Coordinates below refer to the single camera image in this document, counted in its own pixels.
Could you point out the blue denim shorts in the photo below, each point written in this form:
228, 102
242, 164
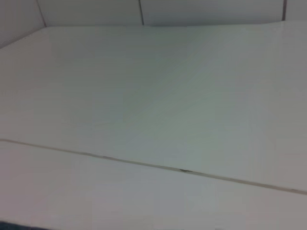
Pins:
14, 227

